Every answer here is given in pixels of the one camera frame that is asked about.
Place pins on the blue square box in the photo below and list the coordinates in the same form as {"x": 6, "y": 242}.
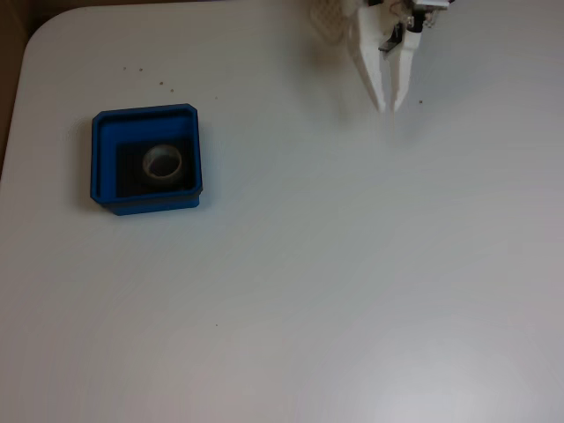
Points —
{"x": 102, "y": 154}

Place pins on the white camera box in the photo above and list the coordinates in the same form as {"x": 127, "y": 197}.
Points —
{"x": 429, "y": 3}

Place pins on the black tape roll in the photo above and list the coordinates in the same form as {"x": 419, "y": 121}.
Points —
{"x": 169, "y": 176}

